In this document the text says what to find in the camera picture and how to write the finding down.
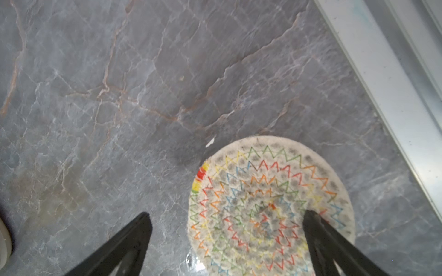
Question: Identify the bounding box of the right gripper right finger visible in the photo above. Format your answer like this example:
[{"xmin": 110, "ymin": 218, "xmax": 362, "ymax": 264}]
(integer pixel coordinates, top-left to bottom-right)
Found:
[{"xmin": 303, "ymin": 210, "xmax": 388, "ymax": 276}]

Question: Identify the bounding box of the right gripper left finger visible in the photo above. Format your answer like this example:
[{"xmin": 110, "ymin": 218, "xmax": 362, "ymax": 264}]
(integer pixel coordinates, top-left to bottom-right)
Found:
[{"xmin": 67, "ymin": 212, "xmax": 153, "ymax": 276}]

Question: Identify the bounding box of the white colourful stitched coaster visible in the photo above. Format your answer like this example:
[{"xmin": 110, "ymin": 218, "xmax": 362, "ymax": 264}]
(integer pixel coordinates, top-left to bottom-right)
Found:
[{"xmin": 188, "ymin": 136, "xmax": 356, "ymax": 276}]

